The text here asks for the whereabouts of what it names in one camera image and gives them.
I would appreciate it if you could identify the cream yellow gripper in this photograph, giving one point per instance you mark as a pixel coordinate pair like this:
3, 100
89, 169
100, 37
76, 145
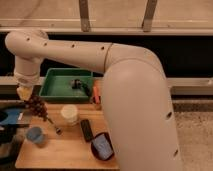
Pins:
24, 93

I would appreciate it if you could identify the bunch of dark grapes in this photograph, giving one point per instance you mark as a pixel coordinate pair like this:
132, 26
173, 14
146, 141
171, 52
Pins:
37, 107

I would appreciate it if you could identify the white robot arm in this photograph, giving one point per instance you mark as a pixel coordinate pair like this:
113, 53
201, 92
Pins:
135, 96

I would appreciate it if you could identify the blue plastic cup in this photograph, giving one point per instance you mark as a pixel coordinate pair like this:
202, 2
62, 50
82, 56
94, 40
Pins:
35, 135

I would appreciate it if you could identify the blue black equipment at left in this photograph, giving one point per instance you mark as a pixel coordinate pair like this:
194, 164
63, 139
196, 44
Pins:
13, 116

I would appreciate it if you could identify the green plastic tray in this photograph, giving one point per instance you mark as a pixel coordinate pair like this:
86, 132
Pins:
57, 85

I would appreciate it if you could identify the white round container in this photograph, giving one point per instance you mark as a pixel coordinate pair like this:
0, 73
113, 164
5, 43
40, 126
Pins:
70, 113

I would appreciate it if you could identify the black object in tray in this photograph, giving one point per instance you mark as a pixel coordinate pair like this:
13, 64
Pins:
78, 84

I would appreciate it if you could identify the orange carrot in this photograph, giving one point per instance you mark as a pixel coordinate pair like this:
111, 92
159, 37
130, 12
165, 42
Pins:
96, 95

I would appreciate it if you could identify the black remote control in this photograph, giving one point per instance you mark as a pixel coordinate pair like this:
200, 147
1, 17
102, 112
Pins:
86, 130

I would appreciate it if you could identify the brown bowl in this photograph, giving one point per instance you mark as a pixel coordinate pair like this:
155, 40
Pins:
95, 151

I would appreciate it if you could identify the blue sponge cloth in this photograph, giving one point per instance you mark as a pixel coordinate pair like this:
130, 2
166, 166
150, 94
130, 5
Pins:
102, 146

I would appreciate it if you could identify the left metal window post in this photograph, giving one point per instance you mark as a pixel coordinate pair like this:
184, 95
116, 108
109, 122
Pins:
84, 15

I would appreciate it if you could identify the metal window post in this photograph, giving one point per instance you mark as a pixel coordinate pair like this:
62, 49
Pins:
84, 15
149, 14

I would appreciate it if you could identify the right metal window post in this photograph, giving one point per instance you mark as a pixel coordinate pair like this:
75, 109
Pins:
149, 14

